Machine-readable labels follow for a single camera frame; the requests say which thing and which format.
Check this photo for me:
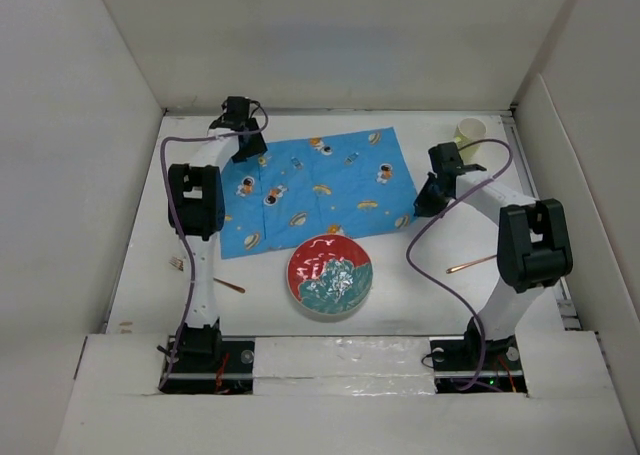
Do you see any pale yellow paper cup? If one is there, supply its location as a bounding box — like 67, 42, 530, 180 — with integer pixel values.
454, 118, 487, 164

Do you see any copper fork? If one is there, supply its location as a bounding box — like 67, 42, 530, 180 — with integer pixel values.
169, 257, 246, 294

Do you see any red and teal floral plate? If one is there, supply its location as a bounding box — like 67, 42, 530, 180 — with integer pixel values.
285, 234, 373, 319

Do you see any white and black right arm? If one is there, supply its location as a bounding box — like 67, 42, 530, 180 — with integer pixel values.
414, 171, 573, 369

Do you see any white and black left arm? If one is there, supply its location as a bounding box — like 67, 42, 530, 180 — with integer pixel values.
159, 120, 266, 336

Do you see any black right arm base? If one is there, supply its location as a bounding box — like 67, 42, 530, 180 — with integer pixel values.
421, 324, 527, 395

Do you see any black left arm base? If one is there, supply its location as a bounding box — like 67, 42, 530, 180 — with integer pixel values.
157, 324, 255, 395

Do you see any blue space-print cloth placemat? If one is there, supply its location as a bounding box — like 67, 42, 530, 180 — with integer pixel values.
220, 127, 417, 259

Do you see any copper spoon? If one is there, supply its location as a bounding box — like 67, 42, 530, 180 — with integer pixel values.
445, 254, 497, 275

